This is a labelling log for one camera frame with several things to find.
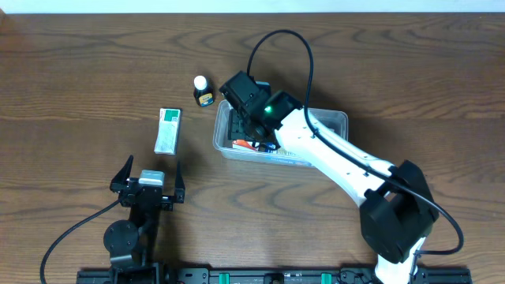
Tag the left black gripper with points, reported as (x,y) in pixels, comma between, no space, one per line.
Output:
(147,192)

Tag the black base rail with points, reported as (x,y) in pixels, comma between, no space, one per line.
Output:
(160,274)

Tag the dark syrup bottle white cap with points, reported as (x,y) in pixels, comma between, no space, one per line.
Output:
(203,91)

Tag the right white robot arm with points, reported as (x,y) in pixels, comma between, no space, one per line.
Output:
(394,201)

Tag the blue white medicine box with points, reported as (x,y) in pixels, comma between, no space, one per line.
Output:
(276,154)

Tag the green white medicine box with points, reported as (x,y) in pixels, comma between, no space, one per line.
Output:
(168,131)

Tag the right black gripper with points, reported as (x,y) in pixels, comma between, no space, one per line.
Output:
(238,128)

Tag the clear plastic container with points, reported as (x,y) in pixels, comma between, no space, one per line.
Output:
(336,121)

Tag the red white medicine box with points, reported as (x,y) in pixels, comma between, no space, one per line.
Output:
(244,145)

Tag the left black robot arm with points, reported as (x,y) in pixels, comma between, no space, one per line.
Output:
(131,242)

